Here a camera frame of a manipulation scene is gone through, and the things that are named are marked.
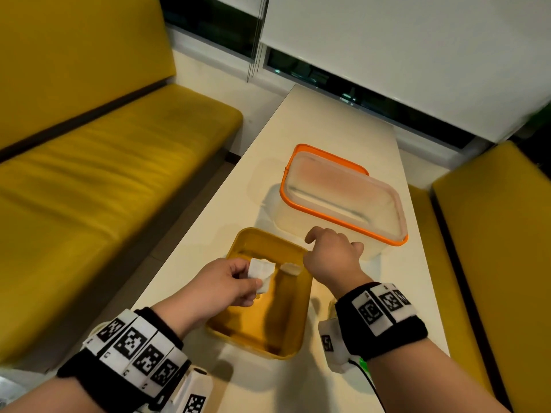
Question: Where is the orange container lid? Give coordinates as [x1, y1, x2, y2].
[292, 143, 370, 177]

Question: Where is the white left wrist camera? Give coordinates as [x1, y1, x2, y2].
[169, 367, 215, 413]

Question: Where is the person's right hand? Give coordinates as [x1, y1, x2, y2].
[302, 226, 374, 299]

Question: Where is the black left wrist marker band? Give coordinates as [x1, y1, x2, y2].
[57, 307, 192, 411]

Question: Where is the black right wrist marker band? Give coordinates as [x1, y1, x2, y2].
[335, 281, 429, 362]

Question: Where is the person's right forearm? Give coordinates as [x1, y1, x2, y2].
[366, 337, 511, 413]

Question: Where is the clear container orange rim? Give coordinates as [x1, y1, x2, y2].
[266, 150, 409, 261]

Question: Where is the person's left forearm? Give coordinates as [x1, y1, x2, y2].
[0, 376, 104, 413]

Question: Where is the dark window pane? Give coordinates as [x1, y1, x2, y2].
[263, 46, 476, 150]
[158, 0, 259, 61]

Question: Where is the black camera cable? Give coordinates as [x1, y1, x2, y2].
[349, 359, 387, 413]

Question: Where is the blind pull cord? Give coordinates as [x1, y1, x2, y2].
[246, 0, 270, 82]

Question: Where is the black wrist marker band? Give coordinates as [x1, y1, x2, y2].
[57, 307, 192, 411]
[335, 281, 429, 362]

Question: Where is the translucent yellow tray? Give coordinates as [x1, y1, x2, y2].
[205, 227, 314, 361]

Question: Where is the white roller blind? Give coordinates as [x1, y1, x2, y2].
[259, 0, 551, 145]
[204, 0, 267, 18]

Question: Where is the yellow bench seat cushion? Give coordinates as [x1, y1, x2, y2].
[406, 184, 496, 396]
[0, 83, 244, 366]

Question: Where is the person's left hand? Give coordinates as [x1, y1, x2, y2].
[153, 258, 264, 338]

